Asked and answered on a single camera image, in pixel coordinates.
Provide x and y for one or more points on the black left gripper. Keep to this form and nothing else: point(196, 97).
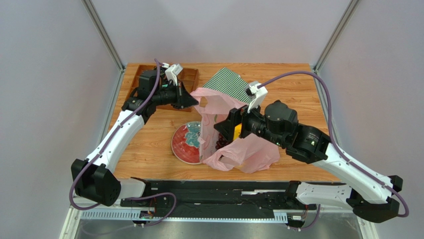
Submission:
point(183, 99)

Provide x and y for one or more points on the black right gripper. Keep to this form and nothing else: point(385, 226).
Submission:
point(237, 122)

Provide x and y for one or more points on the pink plastic bag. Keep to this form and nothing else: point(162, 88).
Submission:
point(248, 154)

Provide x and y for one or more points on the yellow banana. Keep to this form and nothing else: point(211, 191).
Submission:
point(237, 131)

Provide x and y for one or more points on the purple grape bunch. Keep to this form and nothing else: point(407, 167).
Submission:
point(221, 142)

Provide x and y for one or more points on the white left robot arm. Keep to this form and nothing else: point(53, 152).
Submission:
point(93, 177)

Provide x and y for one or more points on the wooden compartment tray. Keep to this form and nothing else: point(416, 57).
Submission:
point(189, 77)

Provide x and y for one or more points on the patterned fruit plate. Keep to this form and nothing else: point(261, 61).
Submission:
point(185, 144)

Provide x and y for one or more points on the green striped cloth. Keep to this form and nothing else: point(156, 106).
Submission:
point(229, 82)

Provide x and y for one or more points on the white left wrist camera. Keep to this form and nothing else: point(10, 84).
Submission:
point(172, 73)

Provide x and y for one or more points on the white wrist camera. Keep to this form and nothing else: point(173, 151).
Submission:
point(256, 93)
point(172, 73)

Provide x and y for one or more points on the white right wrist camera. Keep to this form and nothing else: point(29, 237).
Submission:
point(256, 93)

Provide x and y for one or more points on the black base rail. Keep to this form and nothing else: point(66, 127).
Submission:
point(219, 199)

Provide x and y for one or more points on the aluminium frame post left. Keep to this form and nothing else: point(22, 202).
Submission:
point(95, 17)

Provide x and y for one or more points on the aluminium frame post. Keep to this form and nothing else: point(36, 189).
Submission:
point(95, 17)
point(341, 25)

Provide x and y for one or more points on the aluminium frame post right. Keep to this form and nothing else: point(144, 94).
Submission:
point(341, 25)

